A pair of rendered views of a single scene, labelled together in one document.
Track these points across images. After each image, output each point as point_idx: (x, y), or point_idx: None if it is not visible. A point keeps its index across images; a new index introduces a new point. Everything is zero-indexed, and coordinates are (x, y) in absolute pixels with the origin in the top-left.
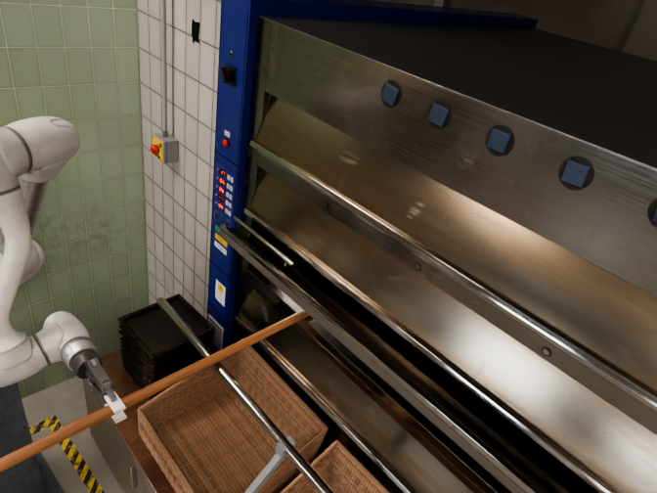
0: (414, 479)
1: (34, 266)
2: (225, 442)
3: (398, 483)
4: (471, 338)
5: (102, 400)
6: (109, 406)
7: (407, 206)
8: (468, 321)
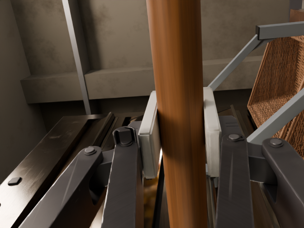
0: (258, 210)
1: None
2: None
3: (269, 209)
4: (100, 219)
5: (230, 159)
6: (152, 105)
7: None
8: (90, 227)
